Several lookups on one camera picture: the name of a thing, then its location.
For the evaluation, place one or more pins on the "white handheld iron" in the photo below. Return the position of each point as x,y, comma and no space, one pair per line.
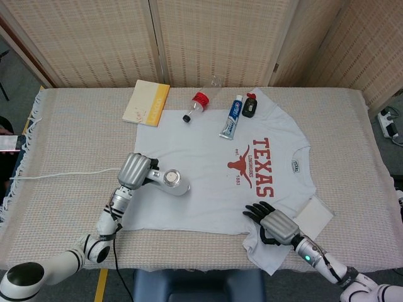
176,187

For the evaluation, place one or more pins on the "clear bottle with red label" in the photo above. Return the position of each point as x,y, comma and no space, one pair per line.
198,102

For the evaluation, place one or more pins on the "white power strip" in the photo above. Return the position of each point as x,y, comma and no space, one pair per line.
385,119

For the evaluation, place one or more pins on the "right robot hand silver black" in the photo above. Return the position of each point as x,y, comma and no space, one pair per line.
278,225

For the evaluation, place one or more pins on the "white Texas print T-shirt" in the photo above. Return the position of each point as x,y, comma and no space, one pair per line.
204,141

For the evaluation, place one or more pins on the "yellow and white notebook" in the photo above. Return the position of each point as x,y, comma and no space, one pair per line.
141,100

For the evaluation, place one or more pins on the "beige woven folding screen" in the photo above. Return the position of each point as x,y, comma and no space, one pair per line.
94,41

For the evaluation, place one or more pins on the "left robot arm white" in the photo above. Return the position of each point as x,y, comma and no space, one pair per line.
104,223

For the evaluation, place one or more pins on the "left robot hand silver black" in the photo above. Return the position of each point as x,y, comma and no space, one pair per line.
133,170

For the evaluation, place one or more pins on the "beige woven tablecloth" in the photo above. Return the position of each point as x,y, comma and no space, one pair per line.
78,126

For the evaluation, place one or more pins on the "blue white toothpaste tube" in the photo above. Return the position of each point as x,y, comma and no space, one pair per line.
231,118

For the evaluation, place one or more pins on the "white folded cloth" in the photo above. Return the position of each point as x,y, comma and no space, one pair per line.
315,214

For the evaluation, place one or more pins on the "dark blue padded seat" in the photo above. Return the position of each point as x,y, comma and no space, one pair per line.
195,286

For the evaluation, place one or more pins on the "small black bottle red cap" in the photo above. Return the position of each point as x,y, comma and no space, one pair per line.
251,107

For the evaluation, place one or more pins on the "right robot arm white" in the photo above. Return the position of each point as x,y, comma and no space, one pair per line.
324,264

